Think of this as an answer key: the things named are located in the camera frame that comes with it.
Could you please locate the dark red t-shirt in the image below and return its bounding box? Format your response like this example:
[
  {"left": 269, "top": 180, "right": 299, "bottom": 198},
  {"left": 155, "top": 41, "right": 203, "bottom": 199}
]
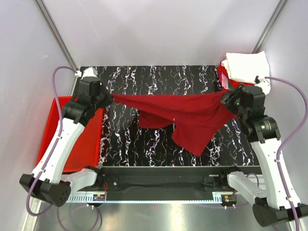
[{"left": 113, "top": 91, "right": 235, "bottom": 156}]

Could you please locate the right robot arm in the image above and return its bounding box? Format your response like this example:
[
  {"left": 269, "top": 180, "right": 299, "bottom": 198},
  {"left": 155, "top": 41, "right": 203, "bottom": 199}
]
[{"left": 218, "top": 84, "right": 308, "bottom": 231}]

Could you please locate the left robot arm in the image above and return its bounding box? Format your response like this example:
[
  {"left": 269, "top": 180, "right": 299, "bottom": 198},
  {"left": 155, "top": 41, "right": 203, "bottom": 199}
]
[{"left": 19, "top": 77, "right": 113, "bottom": 207}]

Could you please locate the red folded t-shirt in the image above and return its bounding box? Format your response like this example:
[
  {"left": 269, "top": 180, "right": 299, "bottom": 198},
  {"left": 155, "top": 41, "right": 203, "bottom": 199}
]
[{"left": 217, "top": 65, "right": 254, "bottom": 90}]

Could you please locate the green folded t-shirt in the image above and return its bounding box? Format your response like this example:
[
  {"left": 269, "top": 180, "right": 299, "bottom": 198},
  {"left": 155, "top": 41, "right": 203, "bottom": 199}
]
[{"left": 228, "top": 81, "right": 237, "bottom": 90}]

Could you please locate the pink folded t-shirt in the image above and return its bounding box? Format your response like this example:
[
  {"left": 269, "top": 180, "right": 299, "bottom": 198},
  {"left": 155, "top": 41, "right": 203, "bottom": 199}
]
[{"left": 221, "top": 74, "right": 229, "bottom": 90}]

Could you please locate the white folded t-shirt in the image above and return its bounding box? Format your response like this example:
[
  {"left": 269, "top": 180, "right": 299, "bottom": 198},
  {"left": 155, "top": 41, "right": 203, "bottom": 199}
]
[{"left": 221, "top": 51, "right": 270, "bottom": 84}]

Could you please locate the red plastic bin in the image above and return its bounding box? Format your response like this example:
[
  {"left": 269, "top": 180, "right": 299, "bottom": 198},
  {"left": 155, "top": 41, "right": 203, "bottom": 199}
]
[{"left": 36, "top": 100, "right": 104, "bottom": 173}]

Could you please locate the right connector board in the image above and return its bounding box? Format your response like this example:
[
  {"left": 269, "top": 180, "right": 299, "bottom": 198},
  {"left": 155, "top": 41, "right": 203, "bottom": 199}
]
[{"left": 223, "top": 194, "right": 237, "bottom": 203}]

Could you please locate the connector board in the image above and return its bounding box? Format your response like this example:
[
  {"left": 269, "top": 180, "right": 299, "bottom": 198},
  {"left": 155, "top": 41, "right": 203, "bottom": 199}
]
[
  {"left": 223, "top": 194, "right": 237, "bottom": 203},
  {"left": 93, "top": 194, "right": 106, "bottom": 202}
]

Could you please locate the left connector board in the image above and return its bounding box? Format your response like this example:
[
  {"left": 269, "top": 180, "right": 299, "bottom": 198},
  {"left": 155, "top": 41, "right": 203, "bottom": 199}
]
[{"left": 93, "top": 194, "right": 106, "bottom": 202}]

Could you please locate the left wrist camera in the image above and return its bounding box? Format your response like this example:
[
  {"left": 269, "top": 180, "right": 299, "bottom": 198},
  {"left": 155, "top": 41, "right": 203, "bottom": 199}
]
[{"left": 74, "top": 67, "right": 97, "bottom": 78}]

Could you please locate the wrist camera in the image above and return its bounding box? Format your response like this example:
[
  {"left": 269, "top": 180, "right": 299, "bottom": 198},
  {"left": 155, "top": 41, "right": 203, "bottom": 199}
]
[
  {"left": 255, "top": 76, "right": 271, "bottom": 95},
  {"left": 74, "top": 67, "right": 97, "bottom": 78}
]

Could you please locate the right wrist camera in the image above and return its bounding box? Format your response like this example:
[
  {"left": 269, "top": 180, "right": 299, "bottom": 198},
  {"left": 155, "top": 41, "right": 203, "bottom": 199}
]
[{"left": 255, "top": 76, "right": 271, "bottom": 95}]

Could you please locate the right aluminium frame post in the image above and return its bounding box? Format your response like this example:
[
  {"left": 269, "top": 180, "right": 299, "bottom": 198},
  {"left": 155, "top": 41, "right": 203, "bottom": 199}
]
[{"left": 252, "top": 0, "right": 289, "bottom": 53}]

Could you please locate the aluminium frame post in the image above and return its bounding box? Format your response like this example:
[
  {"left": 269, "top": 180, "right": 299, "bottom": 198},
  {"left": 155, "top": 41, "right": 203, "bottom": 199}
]
[
  {"left": 34, "top": 0, "right": 78, "bottom": 70},
  {"left": 252, "top": 0, "right": 289, "bottom": 53}
]

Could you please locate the left aluminium frame post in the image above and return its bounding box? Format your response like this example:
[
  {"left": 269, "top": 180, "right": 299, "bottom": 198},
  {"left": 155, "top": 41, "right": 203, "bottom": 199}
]
[{"left": 34, "top": 0, "right": 78, "bottom": 70}]

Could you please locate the white slotted cable duct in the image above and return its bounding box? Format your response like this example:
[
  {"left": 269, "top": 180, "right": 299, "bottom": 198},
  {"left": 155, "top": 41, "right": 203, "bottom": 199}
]
[{"left": 66, "top": 192, "right": 222, "bottom": 204}]

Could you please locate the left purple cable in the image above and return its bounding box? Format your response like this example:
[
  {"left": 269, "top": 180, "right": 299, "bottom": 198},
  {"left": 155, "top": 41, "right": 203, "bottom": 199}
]
[{"left": 26, "top": 66, "right": 102, "bottom": 231}]

